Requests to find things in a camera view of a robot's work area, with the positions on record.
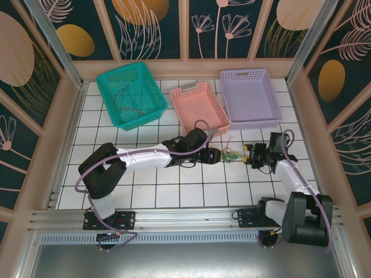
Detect red cable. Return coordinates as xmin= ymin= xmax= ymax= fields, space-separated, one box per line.
xmin=221 ymin=137 xmax=234 ymax=153

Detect grey cable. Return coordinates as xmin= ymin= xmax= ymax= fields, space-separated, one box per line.
xmin=114 ymin=85 xmax=145 ymax=116

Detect pink perforated plastic basket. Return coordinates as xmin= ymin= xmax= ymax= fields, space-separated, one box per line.
xmin=169 ymin=81 xmax=232 ymax=137

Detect lavender perforated plastic basket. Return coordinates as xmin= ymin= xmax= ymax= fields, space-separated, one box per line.
xmin=219 ymin=67 xmax=284 ymax=130

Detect teal perforated plastic basket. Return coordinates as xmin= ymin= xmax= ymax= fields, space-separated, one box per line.
xmin=95 ymin=61 xmax=169 ymax=133

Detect grey metal panel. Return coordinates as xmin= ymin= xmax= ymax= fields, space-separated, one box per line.
xmin=28 ymin=242 xmax=353 ymax=278

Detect purple left arm camera cable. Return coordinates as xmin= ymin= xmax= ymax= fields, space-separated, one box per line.
xmin=74 ymin=119 xmax=211 ymax=253

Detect purple arm camera cable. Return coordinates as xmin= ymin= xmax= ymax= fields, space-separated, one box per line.
xmin=257 ymin=129 xmax=334 ymax=255
xmin=74 ymin=119 xmax=211 ymax=253

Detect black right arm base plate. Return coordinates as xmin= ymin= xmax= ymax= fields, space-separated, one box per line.
xmin=237 ymin=208 xmax=261 ymax=229

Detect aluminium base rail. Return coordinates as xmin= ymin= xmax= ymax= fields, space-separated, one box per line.
xmin=27 ymin=206 xmax=341 ymax=232

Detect slotted grey cable duct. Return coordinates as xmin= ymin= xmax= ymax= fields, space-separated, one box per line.
xmin=39 ymin=233 xmax=261 ymax=246

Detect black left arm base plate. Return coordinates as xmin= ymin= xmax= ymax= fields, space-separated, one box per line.
xmin=83 ymin=211 xmax=136 ymax=231

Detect purple right arm camera cable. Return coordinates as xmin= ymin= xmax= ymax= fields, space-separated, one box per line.
xmin=257 ymin=129 xmax=334 ymax=255

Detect aluminium frame post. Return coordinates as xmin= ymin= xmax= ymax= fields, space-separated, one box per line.
xmin=285 ymin=0 xmax=340 ymax=86
xmin=24 ymin=0 xmax=88 ymax=89

